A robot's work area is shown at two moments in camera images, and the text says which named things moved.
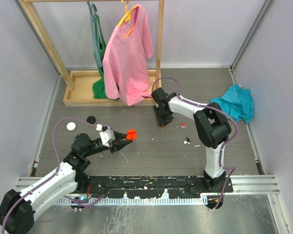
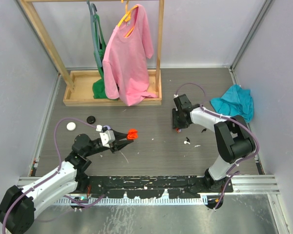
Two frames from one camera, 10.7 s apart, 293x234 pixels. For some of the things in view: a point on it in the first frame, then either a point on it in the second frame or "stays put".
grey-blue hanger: x=91 y=6 stays put
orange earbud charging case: x=132 y=134 stays put
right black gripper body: x=163 y=118 → x=177 y=121
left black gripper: x=116 y=144 stays put
